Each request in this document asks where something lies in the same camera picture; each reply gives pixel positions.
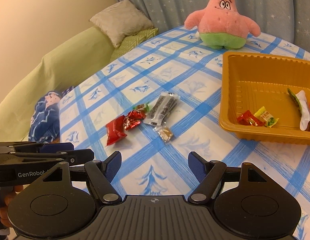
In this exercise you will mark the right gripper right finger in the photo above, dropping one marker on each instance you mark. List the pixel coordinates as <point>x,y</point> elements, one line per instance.
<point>209,174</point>

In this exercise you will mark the beige cushion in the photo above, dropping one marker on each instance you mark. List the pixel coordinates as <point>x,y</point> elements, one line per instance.
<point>120,20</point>

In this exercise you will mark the orange plastic tray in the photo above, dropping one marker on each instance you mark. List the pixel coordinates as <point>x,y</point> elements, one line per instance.
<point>251,81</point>

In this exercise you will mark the black sesame bar packet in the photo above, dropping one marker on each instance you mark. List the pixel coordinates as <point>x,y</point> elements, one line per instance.
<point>163,107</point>

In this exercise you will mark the red candy in tray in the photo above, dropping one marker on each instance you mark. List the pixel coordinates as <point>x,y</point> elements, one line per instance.
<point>248,119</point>

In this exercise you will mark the blue checked tablecloth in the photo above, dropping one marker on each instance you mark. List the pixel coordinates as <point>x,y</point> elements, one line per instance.
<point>177,62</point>

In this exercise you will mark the green patterned cushion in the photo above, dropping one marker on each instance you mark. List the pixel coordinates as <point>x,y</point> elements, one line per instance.
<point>132,41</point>

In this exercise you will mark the blue patterned cushion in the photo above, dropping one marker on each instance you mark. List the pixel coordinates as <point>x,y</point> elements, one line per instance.
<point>44,126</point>

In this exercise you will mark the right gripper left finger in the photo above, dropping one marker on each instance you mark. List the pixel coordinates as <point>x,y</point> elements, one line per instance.
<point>100,175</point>

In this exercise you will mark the shiny red candy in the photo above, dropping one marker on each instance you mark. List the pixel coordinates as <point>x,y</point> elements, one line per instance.
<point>133,119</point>

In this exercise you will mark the pink starfish plush toy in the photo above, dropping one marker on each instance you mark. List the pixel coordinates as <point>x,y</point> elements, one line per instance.
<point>220,25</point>

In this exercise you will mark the green covered sofa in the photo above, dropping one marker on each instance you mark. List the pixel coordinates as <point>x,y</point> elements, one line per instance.
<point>69,64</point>

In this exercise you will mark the green red candy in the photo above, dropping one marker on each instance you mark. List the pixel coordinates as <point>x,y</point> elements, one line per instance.
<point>142,107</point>

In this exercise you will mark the left hand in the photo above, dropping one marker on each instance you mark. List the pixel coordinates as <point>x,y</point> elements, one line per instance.
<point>7,199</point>

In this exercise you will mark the large red snack packet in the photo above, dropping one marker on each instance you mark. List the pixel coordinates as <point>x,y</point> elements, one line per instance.
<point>115,130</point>

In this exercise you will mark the yellow green candy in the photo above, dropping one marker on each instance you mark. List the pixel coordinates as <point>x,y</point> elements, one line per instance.
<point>265,116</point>

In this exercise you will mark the white green snack packet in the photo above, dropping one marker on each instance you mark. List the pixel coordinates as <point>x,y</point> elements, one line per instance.
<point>301,102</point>

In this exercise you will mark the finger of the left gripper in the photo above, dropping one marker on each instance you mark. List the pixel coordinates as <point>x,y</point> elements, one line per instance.
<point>74,157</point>
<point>34,147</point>

